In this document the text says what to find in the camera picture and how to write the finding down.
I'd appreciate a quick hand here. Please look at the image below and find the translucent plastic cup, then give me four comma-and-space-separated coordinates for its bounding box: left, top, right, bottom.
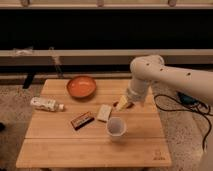
106, 117, 127, 141

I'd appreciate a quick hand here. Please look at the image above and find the orange bowl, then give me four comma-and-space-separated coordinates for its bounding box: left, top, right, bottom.
66, 76, 96, 98

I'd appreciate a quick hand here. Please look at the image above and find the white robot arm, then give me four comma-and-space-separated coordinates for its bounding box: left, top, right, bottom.
124, 55, 213, 107

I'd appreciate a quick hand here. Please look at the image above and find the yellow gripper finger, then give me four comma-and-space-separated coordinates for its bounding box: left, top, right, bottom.
116, 95, 130, 111

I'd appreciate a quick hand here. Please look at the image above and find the wooden bench rail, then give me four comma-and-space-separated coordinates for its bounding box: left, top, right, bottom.
0, 49, 213, 66

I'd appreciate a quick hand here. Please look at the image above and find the white plastic bottle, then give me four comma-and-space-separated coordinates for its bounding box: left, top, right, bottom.
30, 97, 64, 112

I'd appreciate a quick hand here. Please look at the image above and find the blue power adapter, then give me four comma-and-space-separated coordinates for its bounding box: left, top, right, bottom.
178, 92, 195, 105

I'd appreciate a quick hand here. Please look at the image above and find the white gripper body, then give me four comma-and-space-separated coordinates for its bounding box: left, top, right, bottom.
126, 79, 149, 102

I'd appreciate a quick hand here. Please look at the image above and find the black cable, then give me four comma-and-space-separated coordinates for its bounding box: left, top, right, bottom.
153, 93, 213, 151

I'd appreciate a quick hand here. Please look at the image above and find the white sponge block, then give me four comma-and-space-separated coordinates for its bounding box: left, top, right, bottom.
97, 104, 112, 122

